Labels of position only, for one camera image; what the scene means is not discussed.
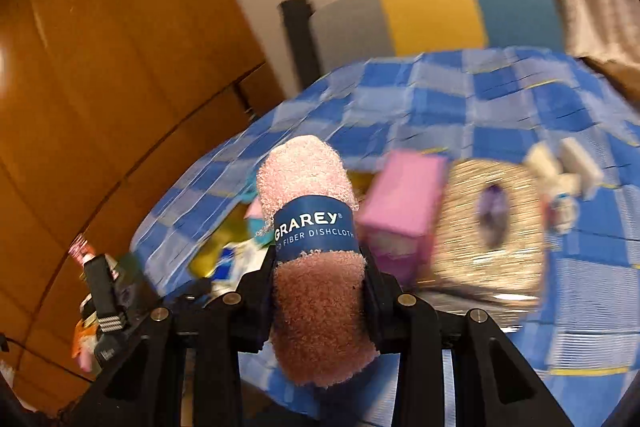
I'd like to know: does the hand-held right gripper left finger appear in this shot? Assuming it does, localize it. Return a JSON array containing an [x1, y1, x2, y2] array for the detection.
[[62, 257, 278, 427]]

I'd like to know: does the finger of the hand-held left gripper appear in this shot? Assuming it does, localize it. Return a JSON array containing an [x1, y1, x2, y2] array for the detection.
[[82, 254, 128, 315]]

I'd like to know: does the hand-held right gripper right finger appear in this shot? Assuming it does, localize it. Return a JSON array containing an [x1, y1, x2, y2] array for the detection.
[[361, 244, 576, 427]]

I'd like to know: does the blue white packet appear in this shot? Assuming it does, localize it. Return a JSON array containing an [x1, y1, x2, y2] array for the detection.
[[215, 244, 251, 283]]

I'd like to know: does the pink dishcloth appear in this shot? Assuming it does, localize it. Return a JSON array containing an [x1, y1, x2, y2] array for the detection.
[[256, 134, 368, 390]]

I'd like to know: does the gold rectangular tin box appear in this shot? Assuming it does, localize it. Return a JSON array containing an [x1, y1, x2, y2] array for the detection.
[[187, 202, 281, 293]]

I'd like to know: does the blue pink plush toy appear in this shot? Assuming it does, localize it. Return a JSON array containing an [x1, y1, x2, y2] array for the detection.
[[242, 187, 266, 238]]

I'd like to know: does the ornate silver tissue box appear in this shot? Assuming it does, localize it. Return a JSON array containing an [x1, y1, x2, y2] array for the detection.
[[425, 159, 548, 308]]

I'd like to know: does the purple cardboard box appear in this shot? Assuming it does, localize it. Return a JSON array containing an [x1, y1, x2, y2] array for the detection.
[[357, 150, 449, 283]]

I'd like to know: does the wooden wardrobe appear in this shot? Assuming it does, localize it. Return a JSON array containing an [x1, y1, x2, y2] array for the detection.
[[0, 0, 286, 413]]

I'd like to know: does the blue plaid tablecloth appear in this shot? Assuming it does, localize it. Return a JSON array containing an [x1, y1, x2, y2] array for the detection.
[[130, 47, 640, 427]]

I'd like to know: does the black rolled mat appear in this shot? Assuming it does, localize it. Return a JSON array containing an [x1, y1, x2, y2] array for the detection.
[[279, 0, 321, 95]]

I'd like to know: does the grey yellow blue chair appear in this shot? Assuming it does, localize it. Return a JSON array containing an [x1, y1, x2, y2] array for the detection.
[[310, 0, 563, 72]]

